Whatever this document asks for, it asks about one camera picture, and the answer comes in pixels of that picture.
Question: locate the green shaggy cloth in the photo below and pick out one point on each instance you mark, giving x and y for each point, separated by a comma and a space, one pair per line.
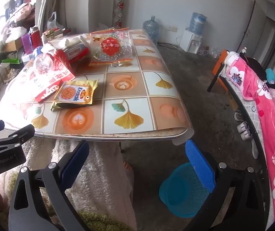
96, 217

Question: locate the dark wooden stick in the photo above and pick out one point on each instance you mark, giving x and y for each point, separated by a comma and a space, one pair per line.
248, 24

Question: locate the black clothes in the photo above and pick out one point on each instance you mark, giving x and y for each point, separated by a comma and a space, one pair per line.
255, 65

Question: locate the white plastic bag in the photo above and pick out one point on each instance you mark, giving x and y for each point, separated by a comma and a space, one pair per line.
53, 22

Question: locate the pink floral blanket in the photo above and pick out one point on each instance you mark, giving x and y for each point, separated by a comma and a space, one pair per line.
260, 96

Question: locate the red and white paper bag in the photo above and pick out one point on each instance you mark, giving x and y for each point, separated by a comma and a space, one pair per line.
53, 83

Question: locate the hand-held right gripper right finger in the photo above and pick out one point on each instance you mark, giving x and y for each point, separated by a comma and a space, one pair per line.
200, 166

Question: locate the green paper bag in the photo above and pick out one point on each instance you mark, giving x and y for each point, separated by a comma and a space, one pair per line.
9, 58

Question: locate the red carton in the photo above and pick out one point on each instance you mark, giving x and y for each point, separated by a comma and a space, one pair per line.
76, 53

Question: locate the person's foot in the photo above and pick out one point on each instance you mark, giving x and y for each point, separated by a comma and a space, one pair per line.
128, 169

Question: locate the beige shoe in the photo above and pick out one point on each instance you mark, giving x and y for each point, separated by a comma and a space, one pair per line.
10, 73

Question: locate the beige curtain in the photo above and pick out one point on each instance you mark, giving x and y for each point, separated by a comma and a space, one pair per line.
48, 0

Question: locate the clear plastic bag red print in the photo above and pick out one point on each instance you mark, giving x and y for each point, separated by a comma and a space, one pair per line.
111, 48

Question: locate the stack of colourful packets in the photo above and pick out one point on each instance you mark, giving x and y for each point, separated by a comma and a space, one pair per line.
55, 32

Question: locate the pile of clothes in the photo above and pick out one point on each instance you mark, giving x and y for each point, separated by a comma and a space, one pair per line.
19, 14

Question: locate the blue water jug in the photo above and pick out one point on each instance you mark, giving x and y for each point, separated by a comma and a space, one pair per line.
151, 28

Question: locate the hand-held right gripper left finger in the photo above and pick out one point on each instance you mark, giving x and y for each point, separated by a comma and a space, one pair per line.
76, 160

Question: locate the blue mesh wastebasket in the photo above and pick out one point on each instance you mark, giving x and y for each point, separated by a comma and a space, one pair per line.
180, 190

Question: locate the red insulated bottle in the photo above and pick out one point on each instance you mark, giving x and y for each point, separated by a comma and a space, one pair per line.
35, 39

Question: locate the white water dispenser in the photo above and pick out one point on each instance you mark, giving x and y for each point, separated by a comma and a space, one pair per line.
190, 41

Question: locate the teal cloth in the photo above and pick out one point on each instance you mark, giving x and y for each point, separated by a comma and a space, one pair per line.
271, 74

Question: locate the white paper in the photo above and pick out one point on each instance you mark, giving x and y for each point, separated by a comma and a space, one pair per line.
65, 42

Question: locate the golden snack packet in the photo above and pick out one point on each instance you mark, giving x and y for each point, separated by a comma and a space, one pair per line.
75, 93

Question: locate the cluster of clear bottles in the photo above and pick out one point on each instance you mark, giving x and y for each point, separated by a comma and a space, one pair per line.
210, 51

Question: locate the wall socket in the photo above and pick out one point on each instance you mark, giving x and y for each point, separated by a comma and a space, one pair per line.
172, 28

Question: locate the purple container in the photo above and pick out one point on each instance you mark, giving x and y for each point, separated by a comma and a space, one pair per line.
26, 43

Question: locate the crushed clear plastic bottle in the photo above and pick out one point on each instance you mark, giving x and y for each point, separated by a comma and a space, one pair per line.
43, 63

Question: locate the patterned tablecloth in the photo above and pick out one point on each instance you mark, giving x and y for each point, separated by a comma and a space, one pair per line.
128, 89

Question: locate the white plastic bottle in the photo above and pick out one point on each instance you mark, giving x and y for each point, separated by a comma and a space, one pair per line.
44, 38

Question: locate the rolled patterned paper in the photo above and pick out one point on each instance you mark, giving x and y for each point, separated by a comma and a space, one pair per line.
118, 9

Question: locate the door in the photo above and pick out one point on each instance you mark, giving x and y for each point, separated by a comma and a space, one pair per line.
272, 43

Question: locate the grey shoe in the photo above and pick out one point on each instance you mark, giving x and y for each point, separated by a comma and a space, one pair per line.
238, 115

